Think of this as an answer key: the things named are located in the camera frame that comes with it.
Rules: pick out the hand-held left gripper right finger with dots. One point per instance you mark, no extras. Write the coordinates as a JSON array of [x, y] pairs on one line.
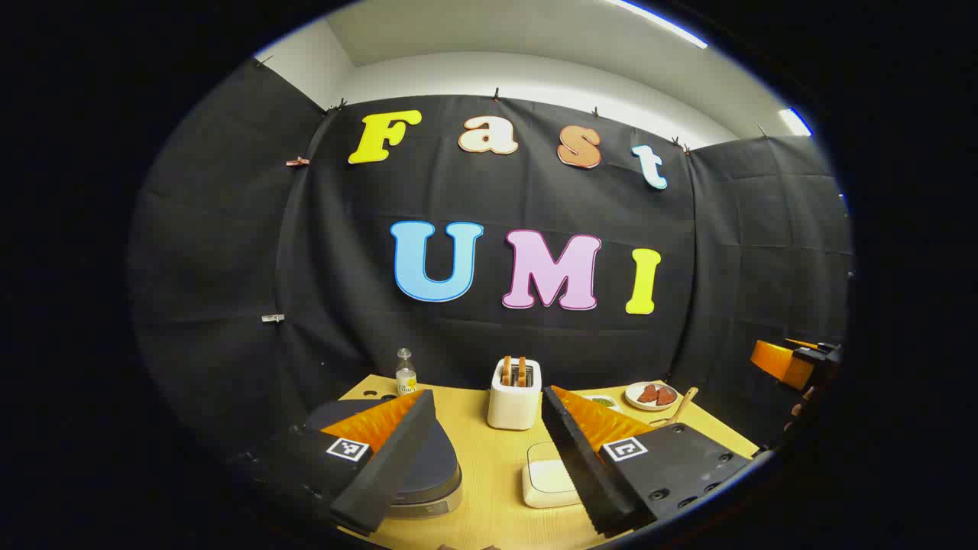
[[581, 473]]

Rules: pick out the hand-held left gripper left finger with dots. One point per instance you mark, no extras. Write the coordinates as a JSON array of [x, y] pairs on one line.
[[390, 466]]

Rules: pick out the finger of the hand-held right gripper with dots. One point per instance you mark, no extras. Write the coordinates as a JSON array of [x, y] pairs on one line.
[[779, 363]]

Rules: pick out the dark grey rice cooker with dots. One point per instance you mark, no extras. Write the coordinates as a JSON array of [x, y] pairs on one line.
[[434, 466]]

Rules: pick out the wooden spoon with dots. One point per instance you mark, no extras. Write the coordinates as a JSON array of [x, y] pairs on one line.
[[684, 403]]

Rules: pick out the white divided grain dish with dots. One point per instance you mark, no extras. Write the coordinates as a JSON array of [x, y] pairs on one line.
[[603, 401]]

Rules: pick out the small clear glass bottle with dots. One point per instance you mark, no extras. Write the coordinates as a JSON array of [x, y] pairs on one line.
[[406, 376]]

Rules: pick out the round white plate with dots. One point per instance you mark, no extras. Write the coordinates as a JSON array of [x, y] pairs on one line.
[[633, 397]]

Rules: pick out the white toaster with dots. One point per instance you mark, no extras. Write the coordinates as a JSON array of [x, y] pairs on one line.
[[513, 409]]

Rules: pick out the red meat slice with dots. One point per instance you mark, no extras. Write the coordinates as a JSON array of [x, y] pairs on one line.
[[666, 396], [648, 394]]

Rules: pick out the brown toast slice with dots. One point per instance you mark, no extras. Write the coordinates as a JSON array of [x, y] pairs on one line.
[[522, 373], [505, 371]]

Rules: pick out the silver cloth clip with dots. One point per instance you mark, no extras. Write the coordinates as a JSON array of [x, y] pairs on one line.
[[273, 318]]

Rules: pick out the black backdrop cloth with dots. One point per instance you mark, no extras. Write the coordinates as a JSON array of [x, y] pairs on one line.
[[229, 229]]

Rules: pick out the pink cloth clip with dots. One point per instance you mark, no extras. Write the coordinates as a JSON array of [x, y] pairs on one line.
[[298, 161]]

